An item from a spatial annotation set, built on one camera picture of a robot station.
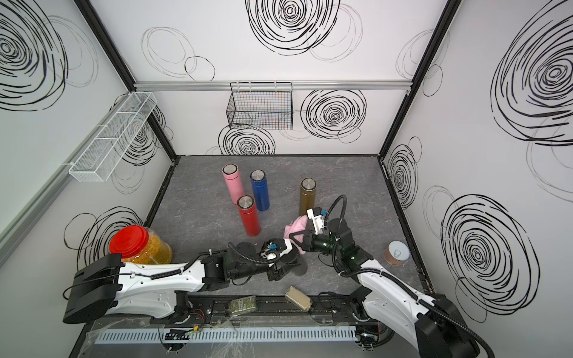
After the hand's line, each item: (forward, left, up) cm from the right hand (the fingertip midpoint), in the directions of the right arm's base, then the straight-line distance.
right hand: (290, 239), depth 75 cm
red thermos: (+9, +15, +7) cm, 19 cm away
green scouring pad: (-18, +15, -11) cm, 26 cm away
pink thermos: (+24, +24, +6) cm, 34 cm away
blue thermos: (+22, +13, +6) cm, 26 cm away
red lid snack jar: (-5, +47, +5) cm, 48 cm away
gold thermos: (+17, -6, +6) cm, 19 cm away
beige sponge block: (-16, -3, -11) cm, 20 cm away
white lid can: (0, -39, -10) cm, 40 cm away
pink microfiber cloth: (+4, -2, +2) cm, 5 cm away
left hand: (-6, -2, +2) cm, 7 cm away
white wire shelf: (+17, +64, +20) cm, 69 cm away
